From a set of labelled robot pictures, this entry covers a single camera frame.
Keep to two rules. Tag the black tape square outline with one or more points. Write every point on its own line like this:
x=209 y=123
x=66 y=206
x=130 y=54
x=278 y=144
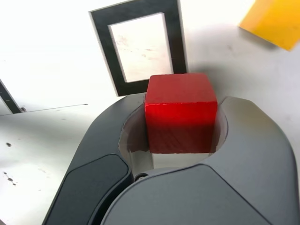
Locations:
x=103 y=35

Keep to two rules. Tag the black tape strip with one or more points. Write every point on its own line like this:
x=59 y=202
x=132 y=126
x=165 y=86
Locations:
x=9 y=98

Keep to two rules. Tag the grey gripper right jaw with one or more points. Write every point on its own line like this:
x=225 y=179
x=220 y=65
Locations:
x=246 y=182

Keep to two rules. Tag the yellow cube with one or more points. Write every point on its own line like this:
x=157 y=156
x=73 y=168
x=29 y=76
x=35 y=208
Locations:
x=274 y=23

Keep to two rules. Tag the red cube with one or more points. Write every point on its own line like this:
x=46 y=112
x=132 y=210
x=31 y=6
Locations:
x=180 y=117

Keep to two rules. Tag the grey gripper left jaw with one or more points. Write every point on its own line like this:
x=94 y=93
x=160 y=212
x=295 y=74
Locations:
x=93 y=168

